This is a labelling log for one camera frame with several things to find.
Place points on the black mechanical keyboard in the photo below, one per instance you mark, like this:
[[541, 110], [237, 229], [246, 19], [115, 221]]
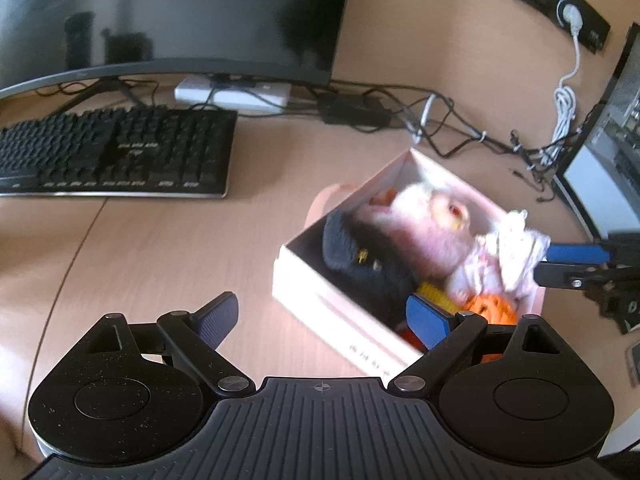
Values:
[[145, 151]]

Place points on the black plush toy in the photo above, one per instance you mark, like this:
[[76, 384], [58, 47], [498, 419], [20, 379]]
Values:
[[371, 268]]

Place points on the pink cardboard box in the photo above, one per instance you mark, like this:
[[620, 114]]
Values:
[[315, 295]]

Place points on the yellow toy corn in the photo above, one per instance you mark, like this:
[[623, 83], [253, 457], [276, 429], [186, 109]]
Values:
[[436, 296]]

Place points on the pink tissue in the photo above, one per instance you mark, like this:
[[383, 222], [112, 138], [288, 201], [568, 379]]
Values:
[[501, 262]]

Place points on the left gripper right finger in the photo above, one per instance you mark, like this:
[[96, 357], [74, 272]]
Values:
[[449, 340]]

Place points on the glass panel computer case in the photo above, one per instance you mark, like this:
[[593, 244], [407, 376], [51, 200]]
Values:
[[599, 177]]

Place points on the black power adapter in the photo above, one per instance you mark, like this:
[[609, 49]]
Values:
[[363, 113]]

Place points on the red round toy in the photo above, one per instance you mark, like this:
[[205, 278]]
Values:
[[405, 333]]

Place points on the white power strip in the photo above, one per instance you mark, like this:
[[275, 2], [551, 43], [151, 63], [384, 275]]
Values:
[[241, 96]]

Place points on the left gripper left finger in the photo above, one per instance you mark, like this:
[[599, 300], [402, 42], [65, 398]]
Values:
[[192, 340]]

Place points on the pink fluffy doll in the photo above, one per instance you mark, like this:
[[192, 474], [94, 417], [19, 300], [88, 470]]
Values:
[[430, 228]]

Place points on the orange pumpkin toy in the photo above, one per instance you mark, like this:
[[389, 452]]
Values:
[[495, 309]]

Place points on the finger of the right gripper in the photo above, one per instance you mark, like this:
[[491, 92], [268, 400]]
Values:
[[566, 275], [577, 254]]

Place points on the black curved monitor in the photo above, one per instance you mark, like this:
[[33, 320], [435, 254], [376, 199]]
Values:
[[49, 42]]

